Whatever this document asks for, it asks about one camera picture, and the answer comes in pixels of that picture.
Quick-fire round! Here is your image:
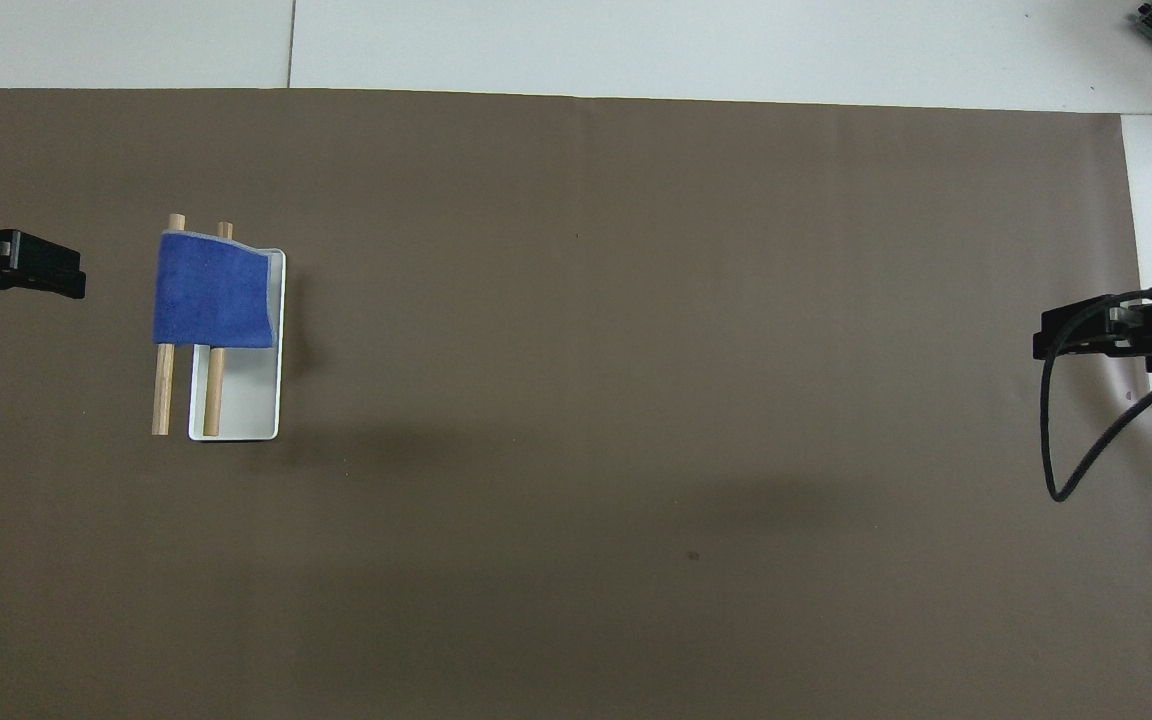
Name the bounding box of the blue towel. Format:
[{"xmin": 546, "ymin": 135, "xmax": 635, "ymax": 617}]
[{"xmin": 153, "ymin": 231, "xmax": 280, "ymax": 350}]

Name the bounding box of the black cable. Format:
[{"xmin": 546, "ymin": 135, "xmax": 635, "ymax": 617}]
[{"xmin": 1039, "ymin": 287, "xmax": 1152, "ymax": 503}]

